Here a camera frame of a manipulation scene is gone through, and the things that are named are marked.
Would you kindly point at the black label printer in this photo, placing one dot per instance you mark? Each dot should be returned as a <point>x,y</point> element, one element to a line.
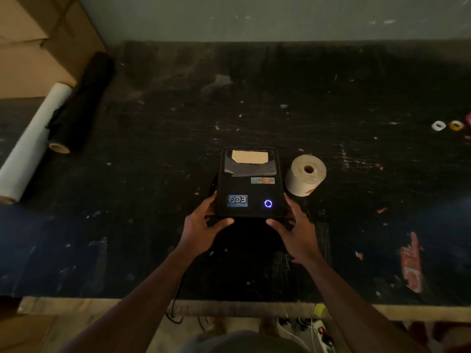
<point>250,191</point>

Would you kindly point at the person's left forearm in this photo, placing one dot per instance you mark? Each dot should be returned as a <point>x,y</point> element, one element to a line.
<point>139,301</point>

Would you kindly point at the person's grey shirt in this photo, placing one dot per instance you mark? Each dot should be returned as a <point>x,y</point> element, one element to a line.
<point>243,343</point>

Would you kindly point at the white power strip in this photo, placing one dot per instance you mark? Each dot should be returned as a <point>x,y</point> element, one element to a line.
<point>323,334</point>

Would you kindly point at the red torn sticker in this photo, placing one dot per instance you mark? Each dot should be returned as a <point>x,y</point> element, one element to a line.
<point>412,260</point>

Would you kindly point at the person's left hand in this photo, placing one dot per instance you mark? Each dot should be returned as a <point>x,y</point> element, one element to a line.
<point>197,233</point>

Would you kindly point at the white film roll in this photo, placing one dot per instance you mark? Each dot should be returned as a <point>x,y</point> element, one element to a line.
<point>29,147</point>

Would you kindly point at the person's right hand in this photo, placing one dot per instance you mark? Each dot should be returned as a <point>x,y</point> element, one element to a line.
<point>300,237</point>

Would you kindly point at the person's right thumb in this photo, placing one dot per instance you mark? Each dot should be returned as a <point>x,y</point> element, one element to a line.
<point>278,226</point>

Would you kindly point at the brown cardboard box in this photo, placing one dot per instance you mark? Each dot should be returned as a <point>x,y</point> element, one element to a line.
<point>25,67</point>
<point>70,21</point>

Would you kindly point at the person's right forearm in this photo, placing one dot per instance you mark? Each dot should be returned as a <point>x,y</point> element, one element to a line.
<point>349,308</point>

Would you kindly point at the white label paper roll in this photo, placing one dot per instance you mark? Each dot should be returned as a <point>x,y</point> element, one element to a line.
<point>303,178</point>

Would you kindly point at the person's left thumb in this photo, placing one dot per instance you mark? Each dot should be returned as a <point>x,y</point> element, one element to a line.
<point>222,226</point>

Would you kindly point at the black film roll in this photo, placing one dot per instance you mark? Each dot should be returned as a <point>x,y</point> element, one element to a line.
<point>81,102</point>

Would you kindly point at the yellow-green tape piece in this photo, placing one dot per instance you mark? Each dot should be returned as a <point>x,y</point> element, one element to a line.
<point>320,310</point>

